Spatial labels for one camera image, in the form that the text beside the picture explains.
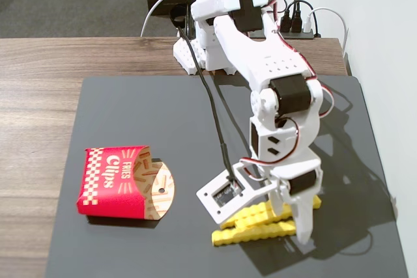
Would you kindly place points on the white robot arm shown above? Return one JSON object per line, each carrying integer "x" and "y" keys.
{"x": 270, "y": 63}

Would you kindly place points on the dark grey work mat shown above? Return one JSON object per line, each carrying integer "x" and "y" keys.
{"x": 146, "y": 112}

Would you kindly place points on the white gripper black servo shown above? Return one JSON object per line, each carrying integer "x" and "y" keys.
{"x": 301, "y": 183}

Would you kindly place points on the red fries clips box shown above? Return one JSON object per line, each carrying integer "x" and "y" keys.
{"x": 110, "y": 187}

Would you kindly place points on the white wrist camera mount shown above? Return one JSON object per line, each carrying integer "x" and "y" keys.
{"x": 208, "y": 198}

